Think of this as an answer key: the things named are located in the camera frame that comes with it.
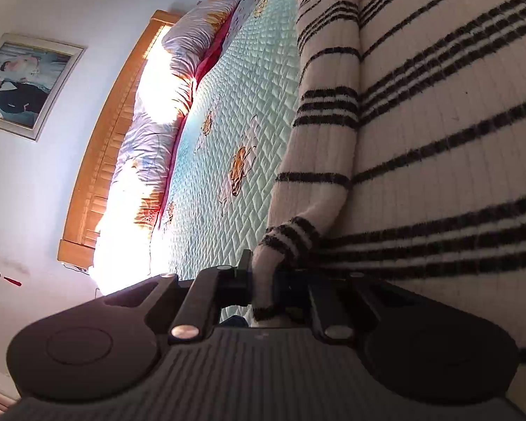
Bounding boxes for red bed sheet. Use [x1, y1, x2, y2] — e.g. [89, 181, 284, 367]
[158, 8, 243, 229]

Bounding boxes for wooden headboard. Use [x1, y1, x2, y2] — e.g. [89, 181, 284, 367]
[56, 9, 186, 271]

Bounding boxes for framed wedding photo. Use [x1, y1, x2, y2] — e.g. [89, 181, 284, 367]
[0, 32, 88, 142]

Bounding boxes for floral pillows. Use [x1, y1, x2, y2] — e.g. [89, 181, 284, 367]
[89, 0, 244, 295]

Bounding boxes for small red tassel charm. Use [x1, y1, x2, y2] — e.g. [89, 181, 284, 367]
[0, 263, 24, 294]

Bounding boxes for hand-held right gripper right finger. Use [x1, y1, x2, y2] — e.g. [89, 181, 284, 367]
[275, 267, 415, 343]

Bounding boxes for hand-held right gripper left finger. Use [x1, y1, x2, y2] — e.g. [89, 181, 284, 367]
[103, 249, 253, 343]

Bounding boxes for striped white knit sweater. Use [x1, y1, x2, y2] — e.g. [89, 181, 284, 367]
[250, 0, 526, 404]

